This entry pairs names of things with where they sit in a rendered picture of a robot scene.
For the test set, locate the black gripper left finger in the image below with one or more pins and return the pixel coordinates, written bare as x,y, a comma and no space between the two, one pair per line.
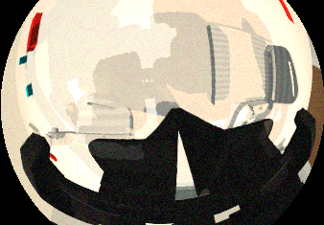
156,153

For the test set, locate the small teal block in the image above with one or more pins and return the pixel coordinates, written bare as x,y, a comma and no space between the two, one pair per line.
29,90
22,60

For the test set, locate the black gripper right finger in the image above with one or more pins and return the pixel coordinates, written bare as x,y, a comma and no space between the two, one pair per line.
207,146

